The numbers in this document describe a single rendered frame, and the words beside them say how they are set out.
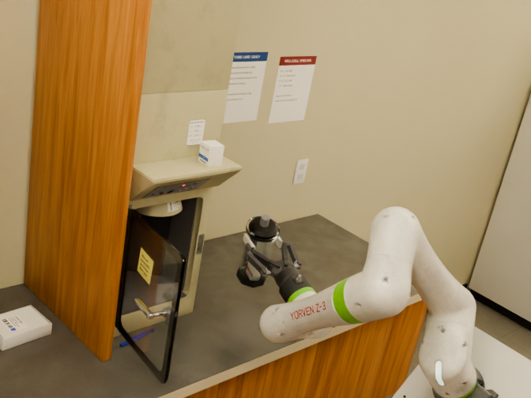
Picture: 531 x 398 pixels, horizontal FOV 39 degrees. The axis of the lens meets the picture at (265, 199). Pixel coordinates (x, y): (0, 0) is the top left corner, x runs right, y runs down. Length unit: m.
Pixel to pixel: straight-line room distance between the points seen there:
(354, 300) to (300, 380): 0.94
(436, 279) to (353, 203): 1.74
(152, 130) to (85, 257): 0.42
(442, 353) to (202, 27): 1.08
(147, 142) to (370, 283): 0.75
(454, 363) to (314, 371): 0.78
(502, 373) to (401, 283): 0.64
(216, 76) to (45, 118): 0.52
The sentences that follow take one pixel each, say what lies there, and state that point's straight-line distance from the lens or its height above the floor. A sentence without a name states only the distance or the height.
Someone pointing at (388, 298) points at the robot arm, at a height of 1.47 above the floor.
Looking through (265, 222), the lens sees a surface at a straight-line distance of 2.29.
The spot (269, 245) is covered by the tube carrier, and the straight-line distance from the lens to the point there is 2.33.
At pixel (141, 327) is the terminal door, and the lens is 2.13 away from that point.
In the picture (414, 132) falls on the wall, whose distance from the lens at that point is 3.84.
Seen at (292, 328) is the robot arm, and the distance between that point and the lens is 1.98.
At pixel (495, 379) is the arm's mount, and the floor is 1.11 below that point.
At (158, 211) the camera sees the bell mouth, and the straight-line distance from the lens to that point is 2.23.
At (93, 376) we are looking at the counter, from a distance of 2.18.
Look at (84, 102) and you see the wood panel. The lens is 2.07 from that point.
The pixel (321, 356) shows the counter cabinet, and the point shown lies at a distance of 2.68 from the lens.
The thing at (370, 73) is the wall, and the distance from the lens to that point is 3.39.
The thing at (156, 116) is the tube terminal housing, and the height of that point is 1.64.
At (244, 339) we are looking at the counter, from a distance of 2.41.
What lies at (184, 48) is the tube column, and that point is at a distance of 2.05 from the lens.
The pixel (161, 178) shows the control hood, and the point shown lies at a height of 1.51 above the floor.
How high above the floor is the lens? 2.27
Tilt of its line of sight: 22 degrees down
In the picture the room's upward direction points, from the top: 11 degrees clockwise
